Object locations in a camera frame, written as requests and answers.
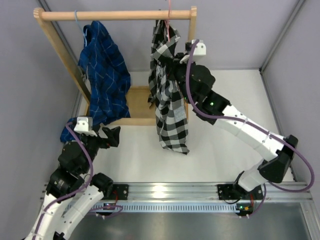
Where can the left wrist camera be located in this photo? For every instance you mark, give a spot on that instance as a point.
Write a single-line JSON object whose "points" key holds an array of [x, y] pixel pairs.
{"points": [[84, 125]]}

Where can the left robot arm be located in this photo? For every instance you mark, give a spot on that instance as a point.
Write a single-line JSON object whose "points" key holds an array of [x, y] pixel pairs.
{"points": [[73, 188]]}

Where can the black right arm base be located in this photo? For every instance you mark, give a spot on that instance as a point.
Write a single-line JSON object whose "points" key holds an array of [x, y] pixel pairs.
{"points": [[232, 192]]}

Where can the aluminium rail frame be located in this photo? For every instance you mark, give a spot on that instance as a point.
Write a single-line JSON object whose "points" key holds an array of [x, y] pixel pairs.
{"points": [[158, 175]]}

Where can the blue plaid shirt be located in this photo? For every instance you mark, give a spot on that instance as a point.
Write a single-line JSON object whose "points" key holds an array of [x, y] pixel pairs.
{"points": [[106, 70]]}

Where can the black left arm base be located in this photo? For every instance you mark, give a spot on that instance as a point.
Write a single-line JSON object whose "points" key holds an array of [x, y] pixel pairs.
{"points": [[119, 192]]}

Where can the blue wire hanger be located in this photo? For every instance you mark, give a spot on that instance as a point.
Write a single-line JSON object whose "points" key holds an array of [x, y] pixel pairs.
{"points": [[82, 27]]}

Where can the pink wire hanger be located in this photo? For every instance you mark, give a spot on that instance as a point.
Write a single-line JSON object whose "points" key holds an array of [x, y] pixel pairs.
{"points": [[167, 21]]}

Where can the black white checkered shirt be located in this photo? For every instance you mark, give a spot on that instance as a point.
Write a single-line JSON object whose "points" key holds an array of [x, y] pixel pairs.
{"points": [[170, 113]]}

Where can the white slotted cable duct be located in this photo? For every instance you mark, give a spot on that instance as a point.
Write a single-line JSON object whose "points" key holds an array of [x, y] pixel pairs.
{"points": [[149, 207]]}

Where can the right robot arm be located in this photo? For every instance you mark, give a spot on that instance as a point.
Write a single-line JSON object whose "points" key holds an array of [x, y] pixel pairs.
{"points": [[277, 151]]}

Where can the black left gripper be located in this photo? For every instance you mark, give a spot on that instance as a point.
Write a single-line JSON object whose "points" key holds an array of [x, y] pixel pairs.
{"points": [[113, 135]]}

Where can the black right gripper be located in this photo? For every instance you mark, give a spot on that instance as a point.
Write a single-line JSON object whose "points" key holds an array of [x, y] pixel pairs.
{"points": [[173, 66]]}

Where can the wooden clothes rack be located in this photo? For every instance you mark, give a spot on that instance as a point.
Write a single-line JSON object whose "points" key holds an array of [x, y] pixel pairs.
{"points": [[142, 114]]}

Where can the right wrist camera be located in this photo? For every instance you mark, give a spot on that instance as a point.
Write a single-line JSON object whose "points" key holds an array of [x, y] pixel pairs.
{"points": [[199, 52]]}

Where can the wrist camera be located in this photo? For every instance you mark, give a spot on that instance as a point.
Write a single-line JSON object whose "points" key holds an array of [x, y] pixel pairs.
{"points": [[199, 52], [84, 125]]}

